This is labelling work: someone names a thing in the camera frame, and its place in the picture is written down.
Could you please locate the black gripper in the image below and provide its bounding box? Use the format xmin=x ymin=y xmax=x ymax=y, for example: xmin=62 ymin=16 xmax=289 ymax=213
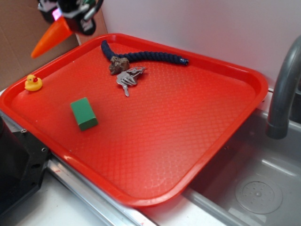
xmin=38 ymin=0 xmax=103 ymax=36

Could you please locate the orange toy carrot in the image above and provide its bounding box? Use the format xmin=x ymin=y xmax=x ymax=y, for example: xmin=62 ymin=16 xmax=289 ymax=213
xmin=31 ymin=16 xmax=73 ymax=59

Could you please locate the brown rock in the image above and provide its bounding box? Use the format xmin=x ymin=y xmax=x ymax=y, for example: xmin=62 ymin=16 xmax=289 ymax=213
xmin=109 ymin=56 xmax=130 ymax=75

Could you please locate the dark blue rope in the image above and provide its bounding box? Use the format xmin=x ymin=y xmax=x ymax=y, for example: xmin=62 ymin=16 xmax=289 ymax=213
xmin=101 ymin=40 xmax=190 ymax=66

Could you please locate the silver key bunch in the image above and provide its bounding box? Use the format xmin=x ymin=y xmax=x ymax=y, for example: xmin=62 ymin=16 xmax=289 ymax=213
xmin=116 ymin=66 xmax=146 ymax=97

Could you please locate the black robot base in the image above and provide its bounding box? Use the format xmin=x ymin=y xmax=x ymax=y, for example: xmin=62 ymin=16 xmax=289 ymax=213
xmin=0 ymin=118 xmax=50 ymax=216

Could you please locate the brown cardboard panel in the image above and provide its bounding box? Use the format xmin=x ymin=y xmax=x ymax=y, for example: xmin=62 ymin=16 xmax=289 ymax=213
xmin=0 ymin=0 xmax=107 ymax=90

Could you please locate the yellow rubber duck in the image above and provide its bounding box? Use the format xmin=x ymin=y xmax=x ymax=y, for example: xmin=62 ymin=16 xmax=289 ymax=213
xmin=24 ymin=74 xmax=43 ymax=91

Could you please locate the green wooden block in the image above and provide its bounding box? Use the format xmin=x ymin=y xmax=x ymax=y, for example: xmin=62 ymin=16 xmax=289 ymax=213
xmin=70 ymin=97 xmax=98 ymax=131

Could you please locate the red plastic tray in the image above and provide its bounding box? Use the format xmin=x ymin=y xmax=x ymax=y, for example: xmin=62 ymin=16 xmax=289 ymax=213
xmin=0 ymin=34 xmax=268 ymax=207

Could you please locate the grey faucet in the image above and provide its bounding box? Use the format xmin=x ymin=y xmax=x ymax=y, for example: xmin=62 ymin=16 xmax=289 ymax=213
xmin=266 ymin=37 xmax=301 ymax=139

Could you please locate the grey sink basin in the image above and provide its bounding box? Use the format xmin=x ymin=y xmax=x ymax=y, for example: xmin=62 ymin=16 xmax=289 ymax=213
xmin=143 ymin=108 xmax=301 ymax=226

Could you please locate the sink drain cover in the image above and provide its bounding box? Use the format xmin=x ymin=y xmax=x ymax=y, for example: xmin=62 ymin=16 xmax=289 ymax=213
xmin=235 ymin=179 xmax=283 ymax=214

